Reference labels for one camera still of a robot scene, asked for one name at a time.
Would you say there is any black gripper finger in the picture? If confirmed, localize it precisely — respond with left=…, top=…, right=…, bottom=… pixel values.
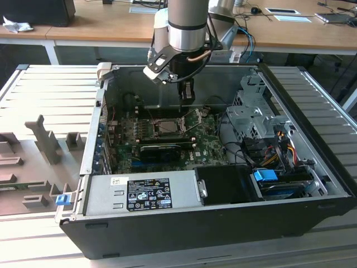
left=186, top=79, right=196, bottom=101
left=178, top=80, right=187, bottom=112

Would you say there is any silver CPU socket cover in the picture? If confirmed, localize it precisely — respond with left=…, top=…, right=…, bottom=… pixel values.
left=181, top=108, right=203, bottom=126

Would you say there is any black RAM slot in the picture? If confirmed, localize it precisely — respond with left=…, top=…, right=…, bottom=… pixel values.
left=135, top=104, right=187, bottom=110
left=138, top=135, right=195, bottom=143
left=138, top=141, right=196, bottom=149
left=135, top=109, right=187, bottom=115

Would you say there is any CPU socket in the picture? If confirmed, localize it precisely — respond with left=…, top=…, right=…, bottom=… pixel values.
left=147, top=117, right=187, bottom=139

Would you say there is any blue expansion slot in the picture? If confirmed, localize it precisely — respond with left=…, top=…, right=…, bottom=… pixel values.
left=131, top=160, right=157, bottom=171

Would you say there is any silver expansion slot panel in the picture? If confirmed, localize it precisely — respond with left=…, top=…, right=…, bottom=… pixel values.
left=93, top=106, right=118, bottom=174

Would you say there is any green motherboard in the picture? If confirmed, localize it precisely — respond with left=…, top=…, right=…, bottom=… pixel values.
left=107, top=107, right=232, bottom=175

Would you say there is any black graphics card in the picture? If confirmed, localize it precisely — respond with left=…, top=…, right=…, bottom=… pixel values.
left=139, top=143, right=182, bottom=162

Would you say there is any silver metal drive cage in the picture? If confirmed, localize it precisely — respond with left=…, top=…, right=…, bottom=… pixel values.
left=225, top=74, right=296, bottom=146

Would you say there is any beige case latch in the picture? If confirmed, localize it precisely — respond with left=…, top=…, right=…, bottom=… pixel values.
left=96, top=63, right=113, bottom=82

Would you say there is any wooden office desk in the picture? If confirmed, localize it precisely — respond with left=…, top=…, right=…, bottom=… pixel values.
left=0, top=0, right=357, bottom=66

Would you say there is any black plastic shroud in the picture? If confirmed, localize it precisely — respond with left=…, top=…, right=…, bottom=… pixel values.
left=194, top=164, right=264, bottom=207

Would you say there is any hard disk in blue carrier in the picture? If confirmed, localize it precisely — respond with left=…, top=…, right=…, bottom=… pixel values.
left=253, top=169, right=315, bottom=201

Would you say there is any silver power supply with label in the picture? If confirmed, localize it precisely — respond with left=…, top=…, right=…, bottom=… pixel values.
left=85, top=170, right=203, bottom=217

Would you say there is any black and silver PC case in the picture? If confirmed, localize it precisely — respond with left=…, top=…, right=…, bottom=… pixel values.
left=54, top=63, right=357, bottom=260

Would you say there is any grey parts rack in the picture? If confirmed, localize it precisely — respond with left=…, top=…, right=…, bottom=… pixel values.
left=0, top=114, right=88, bottom=212

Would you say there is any silver laptop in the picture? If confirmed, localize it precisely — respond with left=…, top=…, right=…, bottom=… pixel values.
left=315, top=12, right=354, bottom=25

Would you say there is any black computer tower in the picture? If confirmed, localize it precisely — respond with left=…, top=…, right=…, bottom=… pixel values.
left=0, top=0, right=76, bottom=28

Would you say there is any blue case release latch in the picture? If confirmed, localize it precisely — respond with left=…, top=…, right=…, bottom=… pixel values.
left=55, top=194, right=71, bottom=207

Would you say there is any crumpled white paper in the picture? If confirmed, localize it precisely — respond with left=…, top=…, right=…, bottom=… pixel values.
left=2, top=15, right=35, bottom=34

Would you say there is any green RAM stick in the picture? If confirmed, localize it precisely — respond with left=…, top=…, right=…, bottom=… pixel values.
left=0, top=183, right=47, bottom=192

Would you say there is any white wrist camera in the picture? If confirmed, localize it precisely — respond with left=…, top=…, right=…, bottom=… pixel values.
left=143, top=51, right=171, bottom=84

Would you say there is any thin black wire loop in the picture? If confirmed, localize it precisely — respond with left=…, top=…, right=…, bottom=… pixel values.
left=205, top=95, right=228, bottom=112

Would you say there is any blue cable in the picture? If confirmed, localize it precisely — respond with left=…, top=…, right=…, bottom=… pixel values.
left=237, top=26, right=257, bottom=61

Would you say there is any grey desk cable hatch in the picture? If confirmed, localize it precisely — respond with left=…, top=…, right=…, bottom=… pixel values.
left=129, top=5, right=156, bottom=14
left=274, top=15, right=313, bottom=23
left=264, top=7, right=301, bottom=15

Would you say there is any black data cable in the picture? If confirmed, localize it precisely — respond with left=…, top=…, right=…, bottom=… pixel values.
left=223, top=141, right=255, bottom=168

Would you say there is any yellow red power wire bundle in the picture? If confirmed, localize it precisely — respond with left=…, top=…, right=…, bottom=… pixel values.
left=262, top=131, right=298, bottom=168

